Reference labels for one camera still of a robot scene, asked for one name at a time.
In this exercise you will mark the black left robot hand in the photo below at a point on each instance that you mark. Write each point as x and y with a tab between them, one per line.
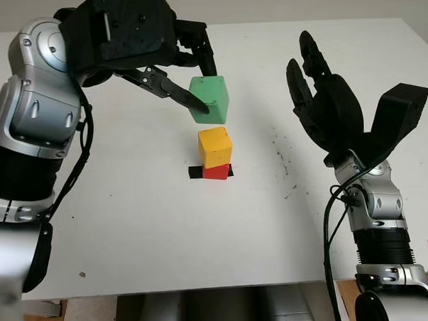
191	44

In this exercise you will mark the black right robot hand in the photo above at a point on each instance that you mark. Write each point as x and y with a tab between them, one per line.
334	112

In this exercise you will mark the green wooden block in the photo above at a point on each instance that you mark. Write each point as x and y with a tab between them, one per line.
211	93

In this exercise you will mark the yellow wooden block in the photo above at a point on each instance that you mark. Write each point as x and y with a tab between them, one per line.
216	148

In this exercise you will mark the red wooden block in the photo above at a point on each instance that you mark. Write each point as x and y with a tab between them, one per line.
216	172

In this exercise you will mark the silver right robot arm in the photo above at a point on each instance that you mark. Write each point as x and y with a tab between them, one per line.
383	203

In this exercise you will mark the black tape strip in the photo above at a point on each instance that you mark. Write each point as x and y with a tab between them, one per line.
194	172

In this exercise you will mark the grey robot torso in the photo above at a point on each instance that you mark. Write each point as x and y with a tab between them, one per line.
220	311

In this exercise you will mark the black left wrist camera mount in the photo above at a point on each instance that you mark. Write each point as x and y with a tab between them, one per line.
130	25

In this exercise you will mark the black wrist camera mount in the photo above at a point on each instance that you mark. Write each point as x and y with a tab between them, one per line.
130	25
403	106

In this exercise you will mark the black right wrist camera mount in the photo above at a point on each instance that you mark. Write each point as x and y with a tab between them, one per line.
403	106

